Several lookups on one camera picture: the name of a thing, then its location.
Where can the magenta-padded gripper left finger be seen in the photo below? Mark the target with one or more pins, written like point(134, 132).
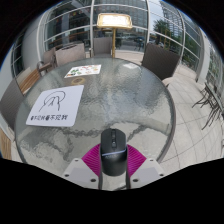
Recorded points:
point(78, 170)

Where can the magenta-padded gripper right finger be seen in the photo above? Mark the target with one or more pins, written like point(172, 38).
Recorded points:
point(148, 170)

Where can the black computer mouse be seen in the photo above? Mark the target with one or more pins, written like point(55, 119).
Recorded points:
point(113, 156)

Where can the white printed mouse pad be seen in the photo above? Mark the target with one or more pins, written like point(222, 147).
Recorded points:
point(55, 106)

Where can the wooden slat bench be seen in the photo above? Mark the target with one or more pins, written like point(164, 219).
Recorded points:
point(29, 80)
point(5, 144)

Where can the round brown coaster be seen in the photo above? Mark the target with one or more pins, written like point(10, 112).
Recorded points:
point(77, 81)

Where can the metal folding chairs group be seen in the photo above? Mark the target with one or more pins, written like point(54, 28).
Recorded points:
point(211, 103)

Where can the dark wicker chair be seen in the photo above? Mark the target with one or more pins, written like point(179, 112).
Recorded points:
point(160, 60)
point(10, 103)

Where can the food picture menu card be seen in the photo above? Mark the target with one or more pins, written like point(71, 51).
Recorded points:
point(83, 70)

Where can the grey wicker armchair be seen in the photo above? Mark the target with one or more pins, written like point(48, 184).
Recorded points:
point(102, 46)

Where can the gold framed menu stand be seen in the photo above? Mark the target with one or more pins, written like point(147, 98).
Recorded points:
point(114, 20)

